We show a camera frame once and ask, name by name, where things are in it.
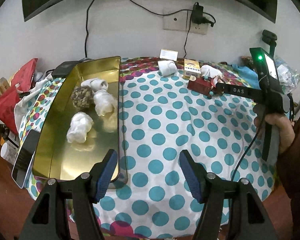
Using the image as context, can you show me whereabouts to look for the white plastic jar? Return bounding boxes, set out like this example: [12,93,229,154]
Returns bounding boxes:
[0,142,18,165]

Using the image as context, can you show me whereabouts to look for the person's right hand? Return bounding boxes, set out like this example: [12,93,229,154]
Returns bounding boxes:
[264,113,295,155]

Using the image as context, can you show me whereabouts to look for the blue cloth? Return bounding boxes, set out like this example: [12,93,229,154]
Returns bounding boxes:
[231,64,260,90]

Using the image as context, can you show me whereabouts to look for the black set-top box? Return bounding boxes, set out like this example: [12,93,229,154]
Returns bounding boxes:
[51,61,82,78]

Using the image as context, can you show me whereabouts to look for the red-haired doll figurine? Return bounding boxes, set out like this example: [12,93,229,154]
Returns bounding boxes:
[202,76,223,99]

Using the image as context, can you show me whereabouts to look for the white and yellow box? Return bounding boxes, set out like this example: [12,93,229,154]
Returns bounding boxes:
[159,49,178,61]

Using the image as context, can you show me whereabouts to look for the gold metal tray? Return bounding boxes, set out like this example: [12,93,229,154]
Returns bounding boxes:
[32,56,121,180]

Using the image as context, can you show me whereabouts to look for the clear plastic bag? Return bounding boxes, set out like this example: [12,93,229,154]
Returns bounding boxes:
[93,89,117,116]

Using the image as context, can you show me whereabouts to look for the cardboard box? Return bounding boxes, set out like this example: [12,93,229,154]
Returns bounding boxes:
[0,77,10,96]

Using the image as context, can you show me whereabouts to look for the white cloth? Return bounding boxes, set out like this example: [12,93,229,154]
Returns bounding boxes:
[14,74,65,133]

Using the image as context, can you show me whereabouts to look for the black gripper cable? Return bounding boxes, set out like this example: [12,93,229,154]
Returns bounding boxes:
[230,104,268,183]

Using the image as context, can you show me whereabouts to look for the polka dot tablecloth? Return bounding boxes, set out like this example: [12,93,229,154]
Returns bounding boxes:
[19,57,275,238]

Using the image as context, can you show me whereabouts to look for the yellow medicine box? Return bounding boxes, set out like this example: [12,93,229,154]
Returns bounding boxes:
[183,59,201,79]

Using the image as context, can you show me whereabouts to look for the white crumpled bundle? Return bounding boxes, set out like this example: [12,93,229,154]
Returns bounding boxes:
[66,112,94,143]

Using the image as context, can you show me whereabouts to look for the white rolled sock pair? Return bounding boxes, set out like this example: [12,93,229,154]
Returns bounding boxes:
[158,60,177,76]

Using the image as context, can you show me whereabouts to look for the wall socket plate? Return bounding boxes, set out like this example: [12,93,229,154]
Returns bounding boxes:
[163,11,210,35]

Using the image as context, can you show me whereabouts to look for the black power adapter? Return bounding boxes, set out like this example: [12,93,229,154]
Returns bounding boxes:
[191,2,204,25]

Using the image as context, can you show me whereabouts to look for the black power cable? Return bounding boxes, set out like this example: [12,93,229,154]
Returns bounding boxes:
[84,0,102,59]

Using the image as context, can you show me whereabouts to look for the red cigarette box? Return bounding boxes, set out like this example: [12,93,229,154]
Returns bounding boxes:
[187,75,212,96]

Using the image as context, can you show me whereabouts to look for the smartphone with blue case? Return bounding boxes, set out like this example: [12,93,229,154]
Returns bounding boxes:
[11,129,40,189]

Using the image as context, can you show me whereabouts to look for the thin black cable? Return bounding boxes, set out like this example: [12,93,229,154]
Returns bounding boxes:
[120,0,217,58]

